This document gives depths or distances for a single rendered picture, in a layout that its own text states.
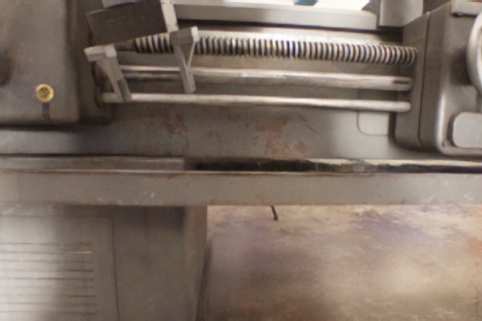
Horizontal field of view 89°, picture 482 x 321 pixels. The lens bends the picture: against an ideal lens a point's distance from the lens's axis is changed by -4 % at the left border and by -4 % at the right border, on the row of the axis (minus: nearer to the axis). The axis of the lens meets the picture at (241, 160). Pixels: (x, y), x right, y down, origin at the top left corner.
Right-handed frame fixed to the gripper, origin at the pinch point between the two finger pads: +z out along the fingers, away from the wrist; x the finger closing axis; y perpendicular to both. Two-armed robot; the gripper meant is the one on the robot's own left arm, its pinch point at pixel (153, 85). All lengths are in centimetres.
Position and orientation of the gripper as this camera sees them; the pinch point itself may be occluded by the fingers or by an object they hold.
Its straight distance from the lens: 51.4
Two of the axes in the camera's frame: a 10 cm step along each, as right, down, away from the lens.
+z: 1.6, 8.6, 4.9
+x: -9.8, 0.7, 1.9
